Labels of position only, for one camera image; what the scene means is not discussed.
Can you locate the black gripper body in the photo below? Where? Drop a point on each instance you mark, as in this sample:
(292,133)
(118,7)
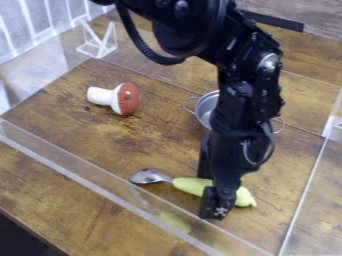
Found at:
(238,152)

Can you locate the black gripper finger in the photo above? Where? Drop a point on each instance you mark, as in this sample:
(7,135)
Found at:
(203,165)
(214,207)

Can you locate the green handled metal spoon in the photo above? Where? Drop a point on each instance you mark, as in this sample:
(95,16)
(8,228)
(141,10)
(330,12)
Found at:
(189,184)

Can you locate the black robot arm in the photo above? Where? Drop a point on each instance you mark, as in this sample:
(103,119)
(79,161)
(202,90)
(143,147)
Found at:
(175,29)

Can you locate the small steel pot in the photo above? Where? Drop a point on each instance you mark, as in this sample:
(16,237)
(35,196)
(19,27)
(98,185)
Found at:
(205,106)

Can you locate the toy mushroom brown cap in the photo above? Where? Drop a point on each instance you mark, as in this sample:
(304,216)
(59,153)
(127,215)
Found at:
(123,98)

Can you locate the clear acrylic front barrier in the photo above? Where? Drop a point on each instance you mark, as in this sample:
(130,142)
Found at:
(207,237)

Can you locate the black strip on table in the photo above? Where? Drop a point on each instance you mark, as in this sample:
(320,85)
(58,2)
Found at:
(276,21)

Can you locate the clear acrylic triangle stand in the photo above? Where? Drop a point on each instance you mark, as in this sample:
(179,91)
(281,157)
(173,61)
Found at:
(98,47)

